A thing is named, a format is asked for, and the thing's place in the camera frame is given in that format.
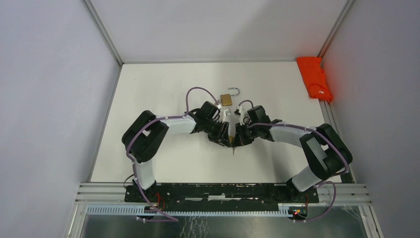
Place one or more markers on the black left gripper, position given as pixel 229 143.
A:
pixel 221 137

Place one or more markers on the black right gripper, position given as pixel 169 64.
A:
pixel 240 140

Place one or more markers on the large brass padlock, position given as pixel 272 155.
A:
pixel 226 99

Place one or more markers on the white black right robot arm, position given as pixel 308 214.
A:
pixel 326 154

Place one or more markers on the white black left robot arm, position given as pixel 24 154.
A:
pixel 146 134

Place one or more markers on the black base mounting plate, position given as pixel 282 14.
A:
pixel 218 197

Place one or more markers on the orange folded cloth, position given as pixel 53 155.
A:
pixel 314 78

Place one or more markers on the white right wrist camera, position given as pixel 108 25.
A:
pixel 241 114

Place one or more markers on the aluminium front frame rail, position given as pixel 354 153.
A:
pixel 339 211

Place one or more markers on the aluminium corner frame post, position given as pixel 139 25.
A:
pixel 335 28

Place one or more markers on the left aluminium corner post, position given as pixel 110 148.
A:
pixel 103 31

